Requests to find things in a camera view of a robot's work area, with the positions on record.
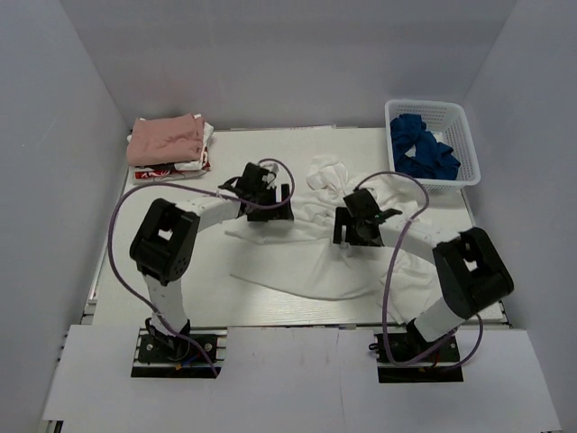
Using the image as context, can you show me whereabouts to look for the white printed t shirt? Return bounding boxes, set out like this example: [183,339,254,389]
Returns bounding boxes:
[224,155,440,323]

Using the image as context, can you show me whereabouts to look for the red white t shirt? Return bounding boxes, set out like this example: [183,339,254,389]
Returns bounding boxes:
[129,122,214,183]

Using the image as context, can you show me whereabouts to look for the pink t shirt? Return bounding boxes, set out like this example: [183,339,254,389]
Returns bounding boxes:
[126,114,205,166]

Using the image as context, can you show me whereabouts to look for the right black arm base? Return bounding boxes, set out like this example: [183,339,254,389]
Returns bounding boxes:
[368,333,463,384]

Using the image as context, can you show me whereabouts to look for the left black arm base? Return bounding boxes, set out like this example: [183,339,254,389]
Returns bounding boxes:
[131,328,227,379]

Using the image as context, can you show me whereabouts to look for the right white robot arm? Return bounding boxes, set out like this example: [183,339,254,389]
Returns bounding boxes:
[333,189,514,345]

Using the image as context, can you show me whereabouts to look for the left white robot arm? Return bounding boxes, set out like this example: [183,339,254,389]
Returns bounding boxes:
[129,160,295,339]

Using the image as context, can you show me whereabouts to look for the blue crumpled t shirt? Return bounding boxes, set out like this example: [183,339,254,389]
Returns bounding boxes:
[389,114,461,180]

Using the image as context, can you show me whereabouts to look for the white plastic basket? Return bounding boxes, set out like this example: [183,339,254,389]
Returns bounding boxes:
[384,99,481,194]

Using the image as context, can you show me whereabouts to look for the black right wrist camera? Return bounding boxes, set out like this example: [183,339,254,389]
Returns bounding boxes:
[375,208,403,224]

